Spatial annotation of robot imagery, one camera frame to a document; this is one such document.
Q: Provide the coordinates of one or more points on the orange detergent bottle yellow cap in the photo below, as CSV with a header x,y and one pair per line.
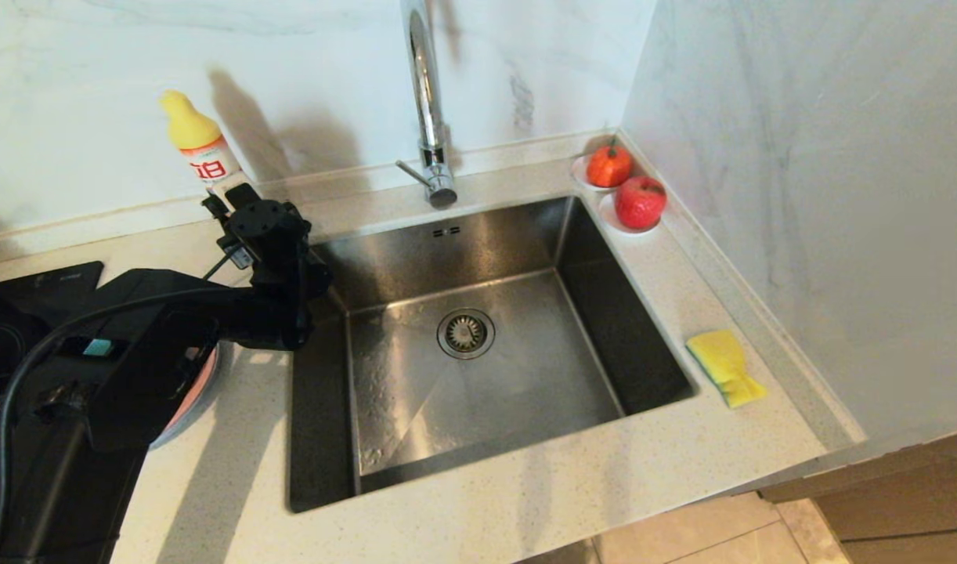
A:
x,y
200,149

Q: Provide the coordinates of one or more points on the small white dish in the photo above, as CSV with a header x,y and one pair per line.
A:
x,y
615,223
579,171

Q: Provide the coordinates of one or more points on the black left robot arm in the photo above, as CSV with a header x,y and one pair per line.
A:
x,y
95,407

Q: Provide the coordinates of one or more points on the light blue plate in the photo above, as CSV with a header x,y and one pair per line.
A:
x,y
189,413

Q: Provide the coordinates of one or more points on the red toy apple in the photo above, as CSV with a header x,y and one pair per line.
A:
x,y
640,202

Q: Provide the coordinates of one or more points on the chrome faucet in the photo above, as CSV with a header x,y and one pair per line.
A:
x,y
427,94

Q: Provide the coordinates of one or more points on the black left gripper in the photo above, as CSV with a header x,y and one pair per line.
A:
x,y
279,231

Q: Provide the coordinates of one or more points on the brown wooden cabinet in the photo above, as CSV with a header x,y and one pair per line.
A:
x,y
901,501

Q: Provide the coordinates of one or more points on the yellow green sponge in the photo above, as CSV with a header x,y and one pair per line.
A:
x,y
725,364

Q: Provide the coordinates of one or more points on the orange toy persimmon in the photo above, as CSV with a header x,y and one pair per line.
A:
x,y
608,166

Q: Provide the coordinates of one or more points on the metal sink drain strainer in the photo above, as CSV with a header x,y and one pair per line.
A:
x,y
466,334

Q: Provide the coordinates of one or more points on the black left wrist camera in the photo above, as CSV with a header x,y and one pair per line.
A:
x,y
236,251

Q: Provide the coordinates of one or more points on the stainless steel sink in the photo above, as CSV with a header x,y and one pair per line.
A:
x,y
486,392

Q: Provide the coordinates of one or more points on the black induction cooktop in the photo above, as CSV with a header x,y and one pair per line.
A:
x,y
24,294

